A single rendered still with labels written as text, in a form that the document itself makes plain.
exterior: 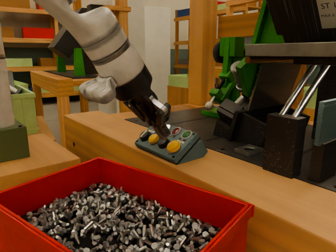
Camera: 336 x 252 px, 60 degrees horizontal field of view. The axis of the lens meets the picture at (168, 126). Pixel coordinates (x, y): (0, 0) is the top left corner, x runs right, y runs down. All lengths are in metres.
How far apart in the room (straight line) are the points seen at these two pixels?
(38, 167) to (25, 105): 0.57
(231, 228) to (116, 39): 0.31
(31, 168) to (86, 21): 0.43
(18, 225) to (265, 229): 0.33
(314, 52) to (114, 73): 0.29
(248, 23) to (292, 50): 0.86
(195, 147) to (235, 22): 0.83
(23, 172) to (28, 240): 0.38
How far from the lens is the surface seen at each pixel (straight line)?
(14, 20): 7.57
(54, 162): 0.79
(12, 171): 0.77
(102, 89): 0.46
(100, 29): 0.46
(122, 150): 0.74
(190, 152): 0.60
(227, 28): 1.37
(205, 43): 1.36
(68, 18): 0.45
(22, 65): 7.00
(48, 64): 7.10
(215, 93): 1.00
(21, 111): 1.31
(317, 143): 0.54
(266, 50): 0.47
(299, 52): 0.45
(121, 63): 0.47
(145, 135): 0.67
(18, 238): 0.44
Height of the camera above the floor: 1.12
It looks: 14 degrees down
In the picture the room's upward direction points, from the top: straight up
